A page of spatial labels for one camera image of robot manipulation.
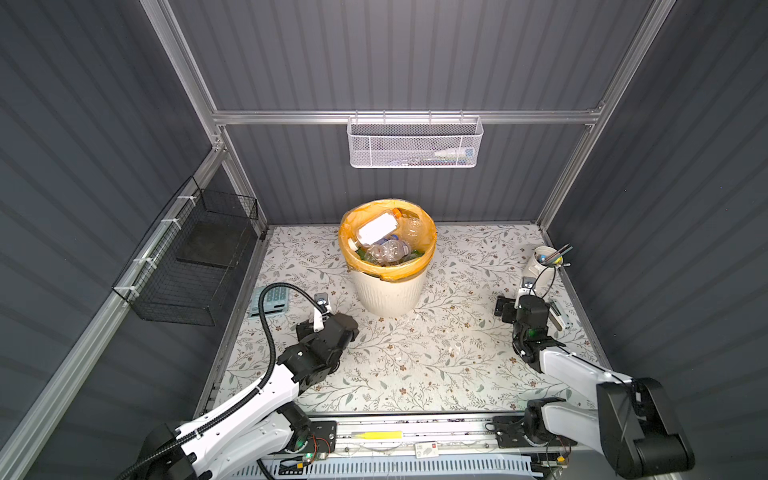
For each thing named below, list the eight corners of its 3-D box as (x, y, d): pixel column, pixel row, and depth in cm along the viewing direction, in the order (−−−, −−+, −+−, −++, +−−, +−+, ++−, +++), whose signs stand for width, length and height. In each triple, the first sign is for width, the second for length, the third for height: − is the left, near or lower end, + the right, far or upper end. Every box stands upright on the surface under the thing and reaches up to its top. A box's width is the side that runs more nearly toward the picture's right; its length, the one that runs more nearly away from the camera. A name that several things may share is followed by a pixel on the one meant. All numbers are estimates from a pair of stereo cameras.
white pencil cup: (525, 284, 105) (537, 265, 96) (518, 266, 110) (529, 246, 101) (551, 284, 105) (566, 265, 96) (544, 266, 110) (557, 246, 101)
